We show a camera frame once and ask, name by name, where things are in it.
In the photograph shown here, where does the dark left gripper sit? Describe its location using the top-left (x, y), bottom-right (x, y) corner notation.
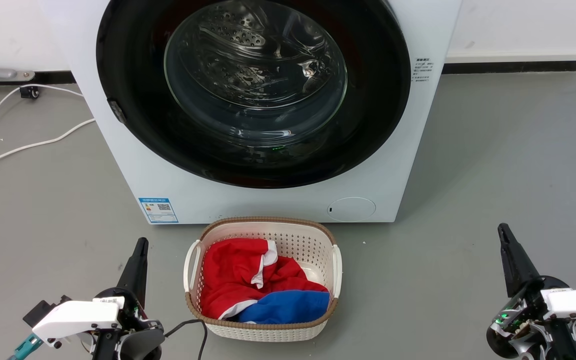
top-left (93, 237), bottom-right (153, 335)

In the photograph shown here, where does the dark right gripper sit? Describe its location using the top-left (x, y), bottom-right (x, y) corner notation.
top-left (486, 223), bottom-right (575, 360)

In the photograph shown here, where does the black round glass washer door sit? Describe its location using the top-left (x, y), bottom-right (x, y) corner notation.
top-left (96, 0), bottom-right (412, 190)

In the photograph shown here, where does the white front-load washing machine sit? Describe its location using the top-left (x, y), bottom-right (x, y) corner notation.
top-left (38, 0), bottom-right (464, 225)

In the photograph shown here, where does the blue energy label sticker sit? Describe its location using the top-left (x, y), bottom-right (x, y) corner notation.
top-left (137, 197), bottom-right (180, 225)

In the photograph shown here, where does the red white-trimmed garment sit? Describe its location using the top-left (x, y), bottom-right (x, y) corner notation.
top-left (200, 238), bottom-right (330, 321)

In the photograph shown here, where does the cream perforated laundry basket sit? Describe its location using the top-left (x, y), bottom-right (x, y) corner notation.
top-left (183, 216), bottom-right (343, 343)

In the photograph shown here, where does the blue garment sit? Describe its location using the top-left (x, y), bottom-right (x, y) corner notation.
top-left (236, 290), bottom-right (331, 325)

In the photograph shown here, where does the round white filter cover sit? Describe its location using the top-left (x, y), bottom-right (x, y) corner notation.
top-left (326, 196), bottom-right (377, 224)

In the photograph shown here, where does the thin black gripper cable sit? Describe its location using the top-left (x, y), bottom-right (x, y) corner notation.
top-left (163, 319), bottom-right (209, 360)

